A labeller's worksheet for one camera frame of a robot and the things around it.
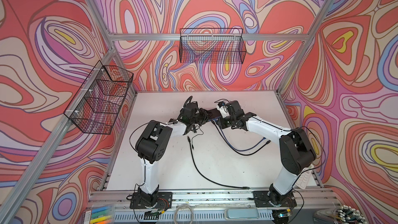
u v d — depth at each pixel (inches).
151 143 21.0
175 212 27.2
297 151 18.6
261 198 28.9
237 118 27.5
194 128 38.8
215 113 34.3
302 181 30.8
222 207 28.9
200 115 33.8
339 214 22.1
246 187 30.2
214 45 37.8
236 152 34.0
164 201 28.6
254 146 35.8
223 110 31.7
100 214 27.6
